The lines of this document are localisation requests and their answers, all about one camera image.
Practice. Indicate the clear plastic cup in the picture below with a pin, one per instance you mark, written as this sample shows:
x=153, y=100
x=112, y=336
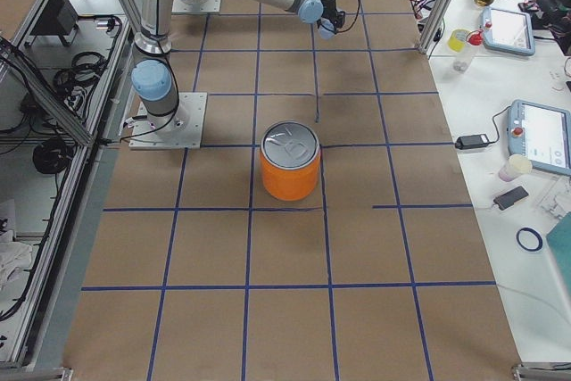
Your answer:
x=463, y=59

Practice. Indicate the white paper cup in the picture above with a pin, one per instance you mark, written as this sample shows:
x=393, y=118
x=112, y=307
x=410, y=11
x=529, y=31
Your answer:
x=515, y=166

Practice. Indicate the far teach pendant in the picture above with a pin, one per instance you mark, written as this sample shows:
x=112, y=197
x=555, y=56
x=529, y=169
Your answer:
x=507, y=31

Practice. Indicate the teach pendant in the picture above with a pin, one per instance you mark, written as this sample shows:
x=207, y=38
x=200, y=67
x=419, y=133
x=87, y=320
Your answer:
x=542, y=134
x=507, y=31

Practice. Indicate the near teach pendant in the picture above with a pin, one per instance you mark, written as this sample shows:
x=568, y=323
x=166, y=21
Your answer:
x=542, y=134

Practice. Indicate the black power brick on desk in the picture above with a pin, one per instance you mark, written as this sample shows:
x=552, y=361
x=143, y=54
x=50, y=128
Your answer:
x=468, y=142

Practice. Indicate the black smartphone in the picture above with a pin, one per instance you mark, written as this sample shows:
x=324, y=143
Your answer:
x=509, y=198

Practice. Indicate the teal box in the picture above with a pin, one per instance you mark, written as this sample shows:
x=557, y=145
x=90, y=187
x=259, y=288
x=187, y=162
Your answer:
x=559, y=243

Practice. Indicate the orange can with grey lid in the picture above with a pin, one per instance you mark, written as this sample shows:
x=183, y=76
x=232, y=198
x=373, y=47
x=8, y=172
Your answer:
x=289, y=158

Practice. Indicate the white cloth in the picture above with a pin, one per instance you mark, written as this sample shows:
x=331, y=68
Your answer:
x=15, y=256

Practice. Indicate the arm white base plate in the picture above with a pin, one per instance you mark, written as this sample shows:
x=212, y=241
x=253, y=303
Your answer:
x=185, y=130
x=195, y=7

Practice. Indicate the aluminium frame rail left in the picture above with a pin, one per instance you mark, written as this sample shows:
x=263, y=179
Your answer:
x=63, y=90

